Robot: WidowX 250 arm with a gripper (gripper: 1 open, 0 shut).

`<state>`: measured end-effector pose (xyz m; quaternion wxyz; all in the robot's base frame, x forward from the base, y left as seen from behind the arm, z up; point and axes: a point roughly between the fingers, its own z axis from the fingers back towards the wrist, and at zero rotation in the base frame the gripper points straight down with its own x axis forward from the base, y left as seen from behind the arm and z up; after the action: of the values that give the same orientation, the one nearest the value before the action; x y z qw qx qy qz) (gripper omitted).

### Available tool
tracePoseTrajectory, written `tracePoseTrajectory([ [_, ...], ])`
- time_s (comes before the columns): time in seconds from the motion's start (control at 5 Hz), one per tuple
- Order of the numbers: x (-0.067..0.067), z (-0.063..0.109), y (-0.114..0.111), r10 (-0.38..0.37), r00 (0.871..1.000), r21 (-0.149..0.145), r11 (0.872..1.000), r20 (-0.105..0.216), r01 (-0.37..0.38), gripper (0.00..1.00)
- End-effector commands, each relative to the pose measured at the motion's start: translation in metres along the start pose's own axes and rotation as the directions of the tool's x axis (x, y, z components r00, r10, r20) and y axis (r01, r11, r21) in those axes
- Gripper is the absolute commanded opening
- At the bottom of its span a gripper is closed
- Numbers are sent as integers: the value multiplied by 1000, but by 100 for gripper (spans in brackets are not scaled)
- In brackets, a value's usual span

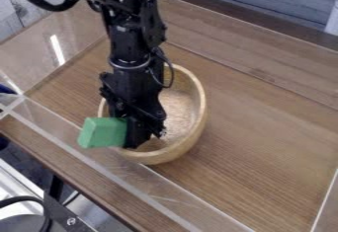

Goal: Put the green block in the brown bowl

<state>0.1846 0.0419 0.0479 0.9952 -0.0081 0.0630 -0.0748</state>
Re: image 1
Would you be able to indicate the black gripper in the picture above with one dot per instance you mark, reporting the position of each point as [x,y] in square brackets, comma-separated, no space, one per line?
[132,96]

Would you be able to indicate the green rectangular block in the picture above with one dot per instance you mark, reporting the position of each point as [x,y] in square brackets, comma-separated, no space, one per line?
[103,132]

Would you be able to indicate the brown wooden bowl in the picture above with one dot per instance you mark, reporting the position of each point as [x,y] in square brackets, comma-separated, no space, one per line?
[184,104]

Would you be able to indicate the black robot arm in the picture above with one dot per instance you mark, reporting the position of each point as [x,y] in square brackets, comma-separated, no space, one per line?
[135,30]

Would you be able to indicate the black table leg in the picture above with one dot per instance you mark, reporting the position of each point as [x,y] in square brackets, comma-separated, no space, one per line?
[56,188]

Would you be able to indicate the black metal bracket with screw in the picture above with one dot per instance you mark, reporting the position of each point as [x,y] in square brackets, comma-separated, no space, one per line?
[65,218]

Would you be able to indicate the clear acrylic tray enclosure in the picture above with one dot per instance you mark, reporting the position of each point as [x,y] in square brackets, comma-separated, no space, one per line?
[245,160]

